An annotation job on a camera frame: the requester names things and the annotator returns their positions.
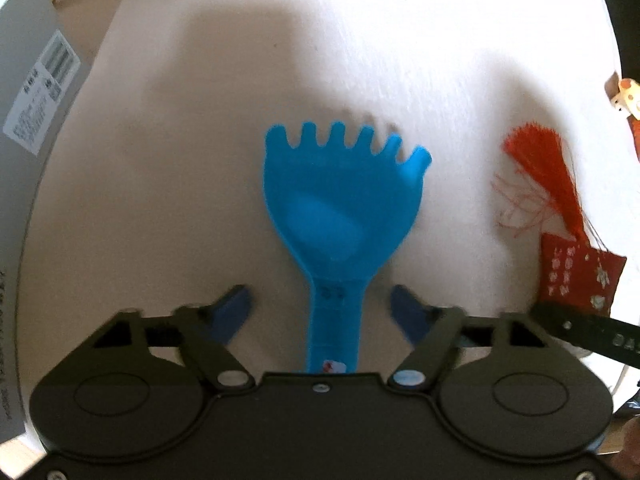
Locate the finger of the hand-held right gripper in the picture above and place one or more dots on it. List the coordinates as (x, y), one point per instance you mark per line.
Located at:
(590, 335)

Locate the red sachet with tassel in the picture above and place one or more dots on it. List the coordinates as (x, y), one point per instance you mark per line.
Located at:
(575, 270)

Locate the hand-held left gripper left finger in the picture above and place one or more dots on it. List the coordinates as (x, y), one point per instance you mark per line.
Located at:
(232, 306)

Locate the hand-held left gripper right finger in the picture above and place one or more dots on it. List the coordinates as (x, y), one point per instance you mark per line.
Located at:
(407, 310)

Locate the grey cardboard box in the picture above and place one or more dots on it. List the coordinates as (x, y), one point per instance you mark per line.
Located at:
(30, 60)

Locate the yellow and orange figurine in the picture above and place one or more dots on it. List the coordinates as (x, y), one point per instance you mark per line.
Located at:
(625, 95)

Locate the blue plastic toy rake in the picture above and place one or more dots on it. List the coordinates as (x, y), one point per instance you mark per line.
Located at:
(340, 210)

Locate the orange carrot toy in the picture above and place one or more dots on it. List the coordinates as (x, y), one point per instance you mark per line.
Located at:
(636, 140)

